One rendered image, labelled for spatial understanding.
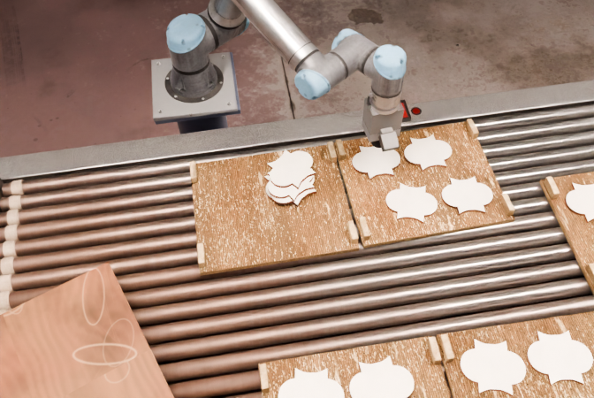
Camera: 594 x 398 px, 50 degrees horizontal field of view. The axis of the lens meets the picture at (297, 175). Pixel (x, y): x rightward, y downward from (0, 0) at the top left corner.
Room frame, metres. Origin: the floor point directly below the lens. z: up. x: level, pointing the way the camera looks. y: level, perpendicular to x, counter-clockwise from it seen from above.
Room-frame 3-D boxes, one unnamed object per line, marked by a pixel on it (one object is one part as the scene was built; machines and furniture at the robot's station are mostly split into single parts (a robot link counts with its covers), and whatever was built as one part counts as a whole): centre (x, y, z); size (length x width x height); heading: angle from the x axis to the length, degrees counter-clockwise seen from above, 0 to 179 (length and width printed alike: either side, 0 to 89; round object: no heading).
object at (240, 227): (0.96, 0.07, 0.93); 0.41 x 0.35 x 0.02; 99
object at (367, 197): (1.03, -0.34, 0.93); 0.41 x 0.35 x 0.02; 100
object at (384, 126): (1.07, -0.23, 1.13); 0.12 x 0.09 x 0.16; 14
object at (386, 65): (1.10, -0.22, 1.29); 0.09 x 0.08 x 0.11; 43
